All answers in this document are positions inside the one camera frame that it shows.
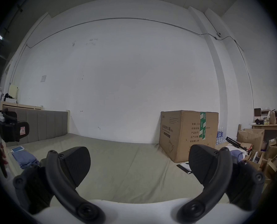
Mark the black and white booklet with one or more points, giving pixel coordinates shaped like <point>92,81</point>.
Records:
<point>184,167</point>

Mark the wooden table with clutter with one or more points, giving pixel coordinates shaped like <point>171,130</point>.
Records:
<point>269,126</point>

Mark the white security camera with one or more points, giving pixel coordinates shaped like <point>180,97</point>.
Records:
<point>219,34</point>

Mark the wooden cabinet with clutter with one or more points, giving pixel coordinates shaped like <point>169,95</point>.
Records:
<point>24,106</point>

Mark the black tripod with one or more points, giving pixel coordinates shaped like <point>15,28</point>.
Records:
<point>236,144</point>

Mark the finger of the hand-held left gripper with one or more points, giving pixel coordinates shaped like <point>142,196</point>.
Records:
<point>11,131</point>

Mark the grey padded headboard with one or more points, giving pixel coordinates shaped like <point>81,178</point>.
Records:
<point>42,125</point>

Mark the person's left hand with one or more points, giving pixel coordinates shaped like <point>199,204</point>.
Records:
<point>2,156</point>

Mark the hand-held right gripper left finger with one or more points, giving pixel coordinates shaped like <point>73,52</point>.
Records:
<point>69,167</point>

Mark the pale blue cloth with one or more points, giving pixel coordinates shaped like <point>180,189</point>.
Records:
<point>236,153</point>

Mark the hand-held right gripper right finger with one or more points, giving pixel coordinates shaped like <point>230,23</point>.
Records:
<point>204,164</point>

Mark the blue folded garment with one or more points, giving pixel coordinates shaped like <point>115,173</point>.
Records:
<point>25,160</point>

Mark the white phone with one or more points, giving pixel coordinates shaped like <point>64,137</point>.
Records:
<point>18,148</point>

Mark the large brown carton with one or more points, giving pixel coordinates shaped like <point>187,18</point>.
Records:
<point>182,135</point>

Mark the open brown carton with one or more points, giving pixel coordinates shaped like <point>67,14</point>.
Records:
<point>250,136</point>

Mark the white wall plate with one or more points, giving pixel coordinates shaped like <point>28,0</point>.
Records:
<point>43,78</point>

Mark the pile of cardboard cartons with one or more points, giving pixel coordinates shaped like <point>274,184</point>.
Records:
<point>272,157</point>

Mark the pack of water bottles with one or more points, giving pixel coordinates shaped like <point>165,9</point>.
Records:
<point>220,135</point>

